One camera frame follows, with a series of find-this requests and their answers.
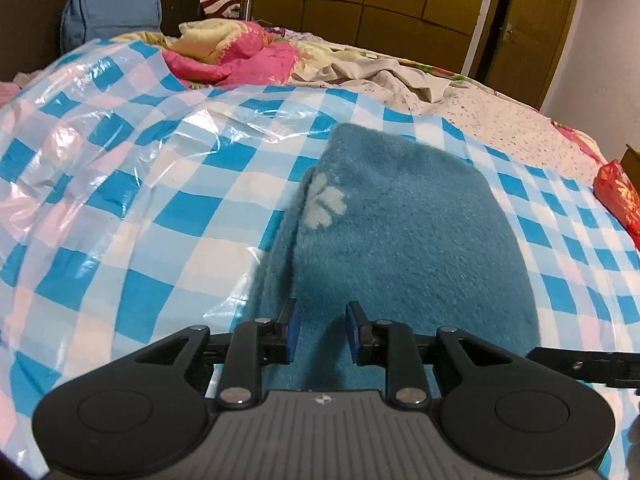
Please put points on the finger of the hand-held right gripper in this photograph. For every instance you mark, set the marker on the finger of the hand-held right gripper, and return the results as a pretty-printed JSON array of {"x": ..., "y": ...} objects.
[{"x": 590, "y": 362}]

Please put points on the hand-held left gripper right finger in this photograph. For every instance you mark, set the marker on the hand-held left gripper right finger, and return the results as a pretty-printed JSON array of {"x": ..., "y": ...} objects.
[{"x": 353, "y": 332}]

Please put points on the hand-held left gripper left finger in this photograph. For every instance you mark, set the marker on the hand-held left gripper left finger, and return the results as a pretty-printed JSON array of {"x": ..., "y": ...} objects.
[{"x": 291, "y": 332}]

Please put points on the teal knit sweater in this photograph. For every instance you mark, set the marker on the teal knit sweater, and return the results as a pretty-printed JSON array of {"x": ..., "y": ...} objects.
[{"x": 400, "y": 220}]

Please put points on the red packet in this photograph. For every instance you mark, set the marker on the red packet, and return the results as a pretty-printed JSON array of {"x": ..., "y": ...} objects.
[{"x": 620, "y": 195}]

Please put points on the blue white checkered plastic sheet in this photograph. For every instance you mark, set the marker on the blue white checkered plastic sheet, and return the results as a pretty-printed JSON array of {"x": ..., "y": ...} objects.
[{"x": 150, "y": 185}]

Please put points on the cardboard box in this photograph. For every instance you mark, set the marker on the cardboard box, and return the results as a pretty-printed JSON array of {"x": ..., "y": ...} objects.
[{"x": 633, "y": 157}]

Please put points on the beige cloth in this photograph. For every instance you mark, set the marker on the beige cloth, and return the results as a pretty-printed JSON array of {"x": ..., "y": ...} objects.
[{"x": 390, "y": 77}]

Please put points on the pink yellow quilt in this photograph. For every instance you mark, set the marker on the pink yellow quilt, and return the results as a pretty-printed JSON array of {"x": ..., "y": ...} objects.
[{"x": 250, "y": 55}]

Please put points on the wooden wardrobe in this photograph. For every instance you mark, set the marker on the wooden wardrobe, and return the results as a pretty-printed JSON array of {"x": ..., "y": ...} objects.
[{"x": 375, "y": 5}]

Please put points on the red white patterned cloth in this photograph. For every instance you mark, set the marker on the red white patterned cloth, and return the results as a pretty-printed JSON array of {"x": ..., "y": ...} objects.
[{"x": 220, "y": 5}]

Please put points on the wooden door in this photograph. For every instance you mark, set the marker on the wooden door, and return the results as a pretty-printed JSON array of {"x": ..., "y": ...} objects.
[{"x": 530, "y": 25}]

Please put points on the blue pillow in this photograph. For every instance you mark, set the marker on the blue pillow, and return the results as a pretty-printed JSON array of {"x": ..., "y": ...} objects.
[{"x": 110, "y": 17}]

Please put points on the light pink cloth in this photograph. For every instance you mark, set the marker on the light pink cloth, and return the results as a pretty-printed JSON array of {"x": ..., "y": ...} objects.
[{"x": 10, "y": 90}]

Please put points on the dark brown headboard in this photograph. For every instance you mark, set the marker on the dark brown headboard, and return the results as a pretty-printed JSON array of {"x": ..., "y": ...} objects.
[{"x": 35, "y": 10}]

